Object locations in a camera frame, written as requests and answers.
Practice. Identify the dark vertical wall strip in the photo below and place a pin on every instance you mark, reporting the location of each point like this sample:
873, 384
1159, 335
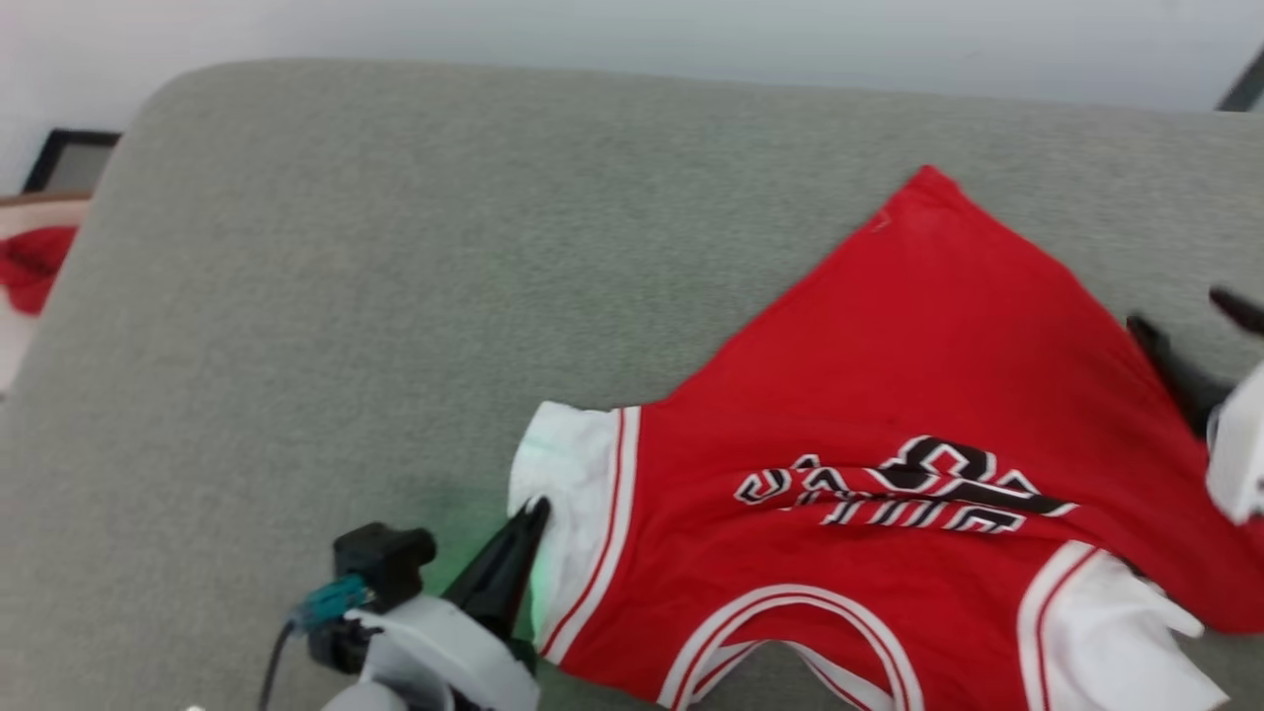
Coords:
1246, 89

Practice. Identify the teal left camera connector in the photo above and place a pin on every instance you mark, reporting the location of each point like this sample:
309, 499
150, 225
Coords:
336, 600

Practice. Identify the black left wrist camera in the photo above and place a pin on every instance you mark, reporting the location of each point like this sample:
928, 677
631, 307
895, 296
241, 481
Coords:
380, 563

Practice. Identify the red and white jersey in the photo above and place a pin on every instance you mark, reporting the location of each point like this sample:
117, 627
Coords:
889, 346

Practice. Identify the grey fabric sofa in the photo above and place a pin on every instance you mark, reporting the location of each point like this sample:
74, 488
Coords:
346, 296

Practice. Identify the black rectangular frame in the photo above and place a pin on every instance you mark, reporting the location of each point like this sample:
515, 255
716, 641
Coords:
74, 166

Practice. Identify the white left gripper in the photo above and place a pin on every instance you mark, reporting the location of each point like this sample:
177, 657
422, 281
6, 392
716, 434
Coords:
454, 662

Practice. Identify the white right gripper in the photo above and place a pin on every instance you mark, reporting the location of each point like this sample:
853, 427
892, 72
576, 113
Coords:
1242, 454

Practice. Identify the crumpled red cloth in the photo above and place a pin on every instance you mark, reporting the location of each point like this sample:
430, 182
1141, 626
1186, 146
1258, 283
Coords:
30, 272

